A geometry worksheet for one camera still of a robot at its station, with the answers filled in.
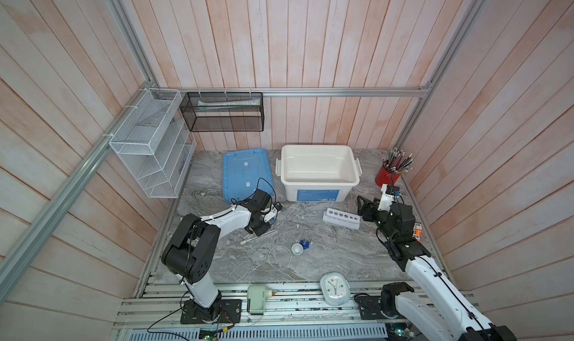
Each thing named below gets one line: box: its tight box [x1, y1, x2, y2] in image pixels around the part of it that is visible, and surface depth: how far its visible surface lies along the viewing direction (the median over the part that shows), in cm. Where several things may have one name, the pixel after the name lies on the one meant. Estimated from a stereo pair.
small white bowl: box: [291, 243, 305, 256], surface depth 87 cm
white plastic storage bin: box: [275, 144, 362, 202], surface depth 103 cm
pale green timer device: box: [246, 284, 273, 315], surface depth 73 cm
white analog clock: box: [319, 271, 351, 307], surface depth 78 cm
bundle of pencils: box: [381, 146, 415, 175], surface depth 100 cm
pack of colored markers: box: [411, 222, 423, 243], surface depth 94 cm
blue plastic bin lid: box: [221, 148, 274, 203], surface depth 116 cm
